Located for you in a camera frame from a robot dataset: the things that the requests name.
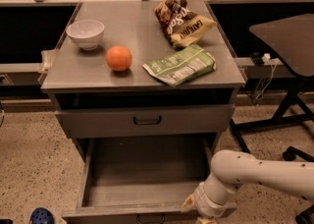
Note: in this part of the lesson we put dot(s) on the green snack bag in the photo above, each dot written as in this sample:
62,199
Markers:
182,66

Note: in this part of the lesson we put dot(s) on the grey metal drawer cabinet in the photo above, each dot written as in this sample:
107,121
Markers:
82,79

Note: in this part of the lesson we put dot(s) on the dark side table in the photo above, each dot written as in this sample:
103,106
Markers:
293,40

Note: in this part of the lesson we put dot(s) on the brown yellow chip bag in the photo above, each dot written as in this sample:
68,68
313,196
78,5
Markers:
181,26

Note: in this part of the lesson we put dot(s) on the grey drawer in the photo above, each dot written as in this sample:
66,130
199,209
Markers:
145,121
140,180

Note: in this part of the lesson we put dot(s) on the blue perforated shoe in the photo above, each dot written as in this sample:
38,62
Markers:
41,216

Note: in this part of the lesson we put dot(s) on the white power adapter with cable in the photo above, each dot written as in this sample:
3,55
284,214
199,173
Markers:
264,83

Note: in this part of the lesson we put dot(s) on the orange ball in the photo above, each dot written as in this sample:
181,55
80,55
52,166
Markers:
118,58

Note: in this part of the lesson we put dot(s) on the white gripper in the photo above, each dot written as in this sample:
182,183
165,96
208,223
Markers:
203,202

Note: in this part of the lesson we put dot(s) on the grey top drawer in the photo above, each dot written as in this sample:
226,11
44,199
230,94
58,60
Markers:
145,121

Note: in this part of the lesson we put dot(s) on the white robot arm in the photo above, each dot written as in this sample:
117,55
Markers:
231,170

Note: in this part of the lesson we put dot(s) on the white ceramic bowl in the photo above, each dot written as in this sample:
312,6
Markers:
86,34

